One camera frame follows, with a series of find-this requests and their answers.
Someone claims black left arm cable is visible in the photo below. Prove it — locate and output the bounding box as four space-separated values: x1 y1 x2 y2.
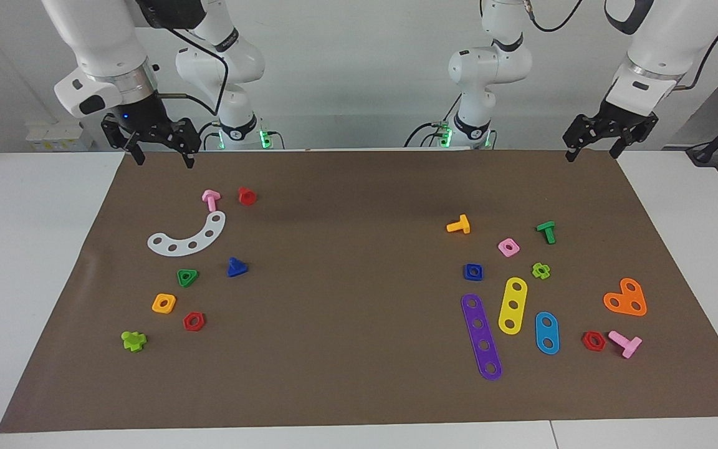
524 0 718 91

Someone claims black velcro cable strap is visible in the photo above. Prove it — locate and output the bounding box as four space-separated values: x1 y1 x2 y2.
213 28 241 54
491 32 525 52

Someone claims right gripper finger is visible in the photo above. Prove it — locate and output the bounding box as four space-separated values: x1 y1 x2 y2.
101 115 146 166
169 118 202 169

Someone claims white curved hole strip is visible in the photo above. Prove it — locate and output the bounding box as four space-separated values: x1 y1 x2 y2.
147 211 227 257

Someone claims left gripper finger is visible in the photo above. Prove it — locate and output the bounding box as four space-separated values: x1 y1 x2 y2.
562 113 598 163
610 115 659 158

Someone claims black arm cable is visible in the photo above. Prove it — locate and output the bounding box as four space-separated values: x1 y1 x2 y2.
524 0 718 91
135 0 230 116

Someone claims orange corner bracket plate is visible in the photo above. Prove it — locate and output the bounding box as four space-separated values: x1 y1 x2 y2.
603 278 648 317

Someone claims black base cable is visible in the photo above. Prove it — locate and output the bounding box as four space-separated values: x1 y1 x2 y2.
197 122 223 150
404 122 453 148

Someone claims brown table mat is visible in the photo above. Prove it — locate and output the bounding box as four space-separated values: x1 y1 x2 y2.
0 150 718 434

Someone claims purple four-hole strip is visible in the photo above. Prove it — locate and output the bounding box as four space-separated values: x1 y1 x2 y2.
461 293 503 382

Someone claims blue two-hole strip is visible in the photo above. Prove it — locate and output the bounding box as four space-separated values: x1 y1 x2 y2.
534 311 561 356

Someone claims yellow three-hole strip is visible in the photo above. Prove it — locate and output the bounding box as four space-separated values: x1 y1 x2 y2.
497 277 529 336

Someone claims white power strip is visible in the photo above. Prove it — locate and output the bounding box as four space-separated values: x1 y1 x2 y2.
26 122 95 153

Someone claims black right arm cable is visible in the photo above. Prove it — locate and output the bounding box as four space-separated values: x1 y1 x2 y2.
135 0 230 116

